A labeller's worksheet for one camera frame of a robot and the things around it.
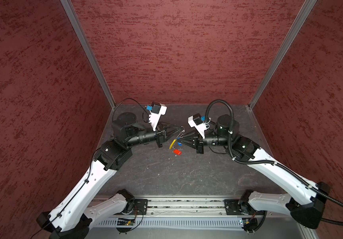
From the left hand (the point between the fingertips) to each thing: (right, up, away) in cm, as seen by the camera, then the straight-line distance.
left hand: (179, 132), depth 54 cm
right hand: (0, -5, +4) cm, 6 cm away
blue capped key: (0, -5, +4) cm, 7 cm away
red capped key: (-1, -10, +13) cm, 17 cm away
